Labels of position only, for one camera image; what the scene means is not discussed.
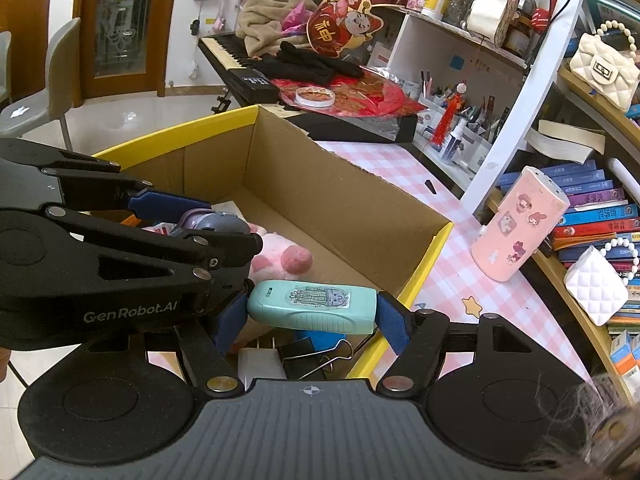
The black keyboard stand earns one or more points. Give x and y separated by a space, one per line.
222 102

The pink plastic wrapper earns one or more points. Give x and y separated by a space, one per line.
300 17

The white charger plug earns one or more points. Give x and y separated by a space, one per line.
260 362

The black cloth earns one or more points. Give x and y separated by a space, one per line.
310 65

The wooden bookshelf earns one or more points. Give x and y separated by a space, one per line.
565 285

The black binder clip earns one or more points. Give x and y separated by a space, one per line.
305 355

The purple grey toy car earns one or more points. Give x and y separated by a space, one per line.
215 221

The yellow cardboard box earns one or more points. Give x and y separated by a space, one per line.
350 210

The red gold figure decoration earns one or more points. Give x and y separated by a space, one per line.
345 15

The dark wooden door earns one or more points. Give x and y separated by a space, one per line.
125 25

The beige towel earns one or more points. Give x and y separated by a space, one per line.
265 15

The pink pig plush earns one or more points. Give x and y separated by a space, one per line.
280 255

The pink printed table mat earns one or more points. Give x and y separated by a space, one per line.
450 270

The white pen organizer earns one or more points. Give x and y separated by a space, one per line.
475 130

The white shelf unit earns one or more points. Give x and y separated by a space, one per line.
530 85

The row of blue leaning books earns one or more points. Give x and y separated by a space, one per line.
600 212

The pink sticker-covered cylinder container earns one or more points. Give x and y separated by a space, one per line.
520 225

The grey chair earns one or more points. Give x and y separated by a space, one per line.
55 70

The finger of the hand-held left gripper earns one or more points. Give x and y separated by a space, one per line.
150 245
165 205

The black electronic keyboard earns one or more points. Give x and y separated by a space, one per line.
240 62

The white spray bottle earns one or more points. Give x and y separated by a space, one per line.
452 142

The dark glass jar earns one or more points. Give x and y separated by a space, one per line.
517 35

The teal handheld device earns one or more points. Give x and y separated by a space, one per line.
310 307

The red plastic packaging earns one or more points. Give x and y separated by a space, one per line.
370 95

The red tassel figurine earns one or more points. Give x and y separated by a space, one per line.
447 115

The round clear lid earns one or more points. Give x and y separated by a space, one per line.
314 96

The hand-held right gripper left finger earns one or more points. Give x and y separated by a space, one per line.
231 322

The blue orange carton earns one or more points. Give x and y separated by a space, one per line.
622 355

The small black plastic piece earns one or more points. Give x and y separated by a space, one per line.
429 185

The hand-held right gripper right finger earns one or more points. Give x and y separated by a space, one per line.
392 322

